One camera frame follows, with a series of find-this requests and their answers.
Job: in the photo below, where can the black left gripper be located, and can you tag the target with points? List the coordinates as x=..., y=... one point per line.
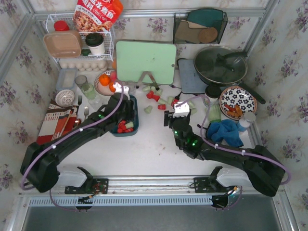
x=130, y=109

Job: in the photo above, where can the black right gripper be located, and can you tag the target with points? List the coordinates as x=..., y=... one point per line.
x=174, y=119

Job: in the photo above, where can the green coffee capsule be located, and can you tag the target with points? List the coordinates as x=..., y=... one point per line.
x=148, y=109
x=129, y=125

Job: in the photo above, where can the teal plastic storage basket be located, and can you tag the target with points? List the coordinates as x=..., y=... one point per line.
x=133, y=130

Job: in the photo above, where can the clear glass tumbler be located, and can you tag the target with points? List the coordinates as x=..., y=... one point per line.
x=96, y=102

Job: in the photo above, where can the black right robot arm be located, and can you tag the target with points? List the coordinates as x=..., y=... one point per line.
x=263, y=169

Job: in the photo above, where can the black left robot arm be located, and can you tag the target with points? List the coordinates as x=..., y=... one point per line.
x=39, y=166

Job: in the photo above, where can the white strainer basket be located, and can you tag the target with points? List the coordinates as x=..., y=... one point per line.
x=65, y=98

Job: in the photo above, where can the green glass bottle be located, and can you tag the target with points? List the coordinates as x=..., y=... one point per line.
x=214, y=113

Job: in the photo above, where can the pink bowl with oranges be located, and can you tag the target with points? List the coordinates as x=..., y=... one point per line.
x=103, y=83

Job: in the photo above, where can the silver fork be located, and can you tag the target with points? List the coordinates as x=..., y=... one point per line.
x=79, y=102
x=86, y=112

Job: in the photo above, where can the grey induction cooker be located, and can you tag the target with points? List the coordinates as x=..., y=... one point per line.
x=189, y=78

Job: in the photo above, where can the white jar black lid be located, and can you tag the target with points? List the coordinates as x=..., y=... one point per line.
x=212, y=93

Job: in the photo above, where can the blue cloth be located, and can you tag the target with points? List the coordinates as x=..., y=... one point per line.
x=227, y=131

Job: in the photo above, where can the rose gold spoon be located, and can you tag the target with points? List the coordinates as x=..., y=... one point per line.
x=77, y=123

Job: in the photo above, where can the green cutting board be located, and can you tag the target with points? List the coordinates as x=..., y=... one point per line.
x=133, y=58

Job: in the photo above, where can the green glass cup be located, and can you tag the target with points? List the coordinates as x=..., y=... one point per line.
x=86, y=88

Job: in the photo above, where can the floral patterned plate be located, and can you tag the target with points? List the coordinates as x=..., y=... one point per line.
x=235, y=101

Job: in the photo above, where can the egg tray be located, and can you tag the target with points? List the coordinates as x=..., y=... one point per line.
x=84, y=65

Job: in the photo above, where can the blue jar silver lid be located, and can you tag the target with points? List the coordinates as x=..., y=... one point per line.
x=246, y=121

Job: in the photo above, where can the clear container blue lid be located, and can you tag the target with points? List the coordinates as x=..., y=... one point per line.
x=66, y=79

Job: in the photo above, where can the black pan with glass lid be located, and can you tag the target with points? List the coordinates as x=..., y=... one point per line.
x=223, y=66

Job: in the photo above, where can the striped kitchen towel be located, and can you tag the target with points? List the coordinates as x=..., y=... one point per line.
x=57, y=122

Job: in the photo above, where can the white cup black lid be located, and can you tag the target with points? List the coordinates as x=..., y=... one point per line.
x=95, y=42

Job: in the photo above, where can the brown plastic lunch box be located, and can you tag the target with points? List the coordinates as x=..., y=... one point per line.
x=63, y=44

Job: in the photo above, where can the black mesh organizer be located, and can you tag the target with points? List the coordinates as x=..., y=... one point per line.
x=201, y=26

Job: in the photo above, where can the red snack bag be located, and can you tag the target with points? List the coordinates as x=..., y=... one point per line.
x=96, y=15

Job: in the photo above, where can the red capped jar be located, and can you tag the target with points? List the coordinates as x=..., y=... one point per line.
x=61, y=26

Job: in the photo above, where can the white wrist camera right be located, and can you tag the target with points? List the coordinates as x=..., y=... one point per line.
x=181, y=109

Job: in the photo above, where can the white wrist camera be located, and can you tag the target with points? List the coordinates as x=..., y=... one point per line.
x=121, y=88
x=181, y=109

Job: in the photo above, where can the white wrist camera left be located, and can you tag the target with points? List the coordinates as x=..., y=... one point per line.
x=121, y=88

